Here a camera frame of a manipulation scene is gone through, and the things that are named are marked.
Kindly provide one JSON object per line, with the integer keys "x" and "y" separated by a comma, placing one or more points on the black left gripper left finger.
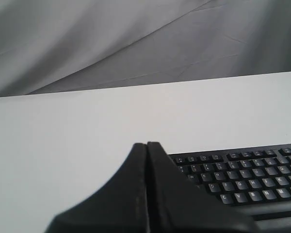
{"x": 119, "y": 206}

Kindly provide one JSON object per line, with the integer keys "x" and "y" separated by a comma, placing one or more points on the grey backdrop cloth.
{"x": 49, "y": 46}

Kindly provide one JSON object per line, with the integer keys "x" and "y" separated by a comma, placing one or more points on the black acer keyboard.
{"x": 256, "y": 181}

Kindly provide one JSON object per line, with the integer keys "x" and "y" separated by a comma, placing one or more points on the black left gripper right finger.
{"x": 177, "y": 205}

